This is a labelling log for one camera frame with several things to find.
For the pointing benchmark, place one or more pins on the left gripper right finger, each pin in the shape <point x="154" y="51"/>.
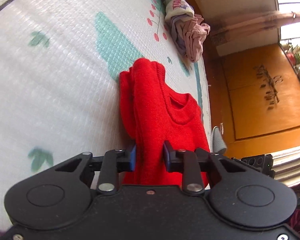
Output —
<point x="199" y="168"/>

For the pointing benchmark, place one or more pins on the white pink printed garment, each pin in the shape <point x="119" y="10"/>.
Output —
<point x="188" y="30"/>

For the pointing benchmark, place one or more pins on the dinosaur print play mat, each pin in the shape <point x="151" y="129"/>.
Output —
<point x="59" y="67"/>

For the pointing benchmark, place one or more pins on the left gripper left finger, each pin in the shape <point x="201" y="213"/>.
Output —
<point x="109" y="166"/>

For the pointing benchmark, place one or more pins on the red knit sweater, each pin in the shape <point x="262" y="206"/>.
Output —
<point x="152" y="113"/>

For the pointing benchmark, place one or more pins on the brown curtain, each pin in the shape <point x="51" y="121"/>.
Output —
<point x="229" y="29"/>

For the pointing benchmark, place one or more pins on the wooden cabinet door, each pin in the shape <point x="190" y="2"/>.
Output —
<point x="264" y="91"/>

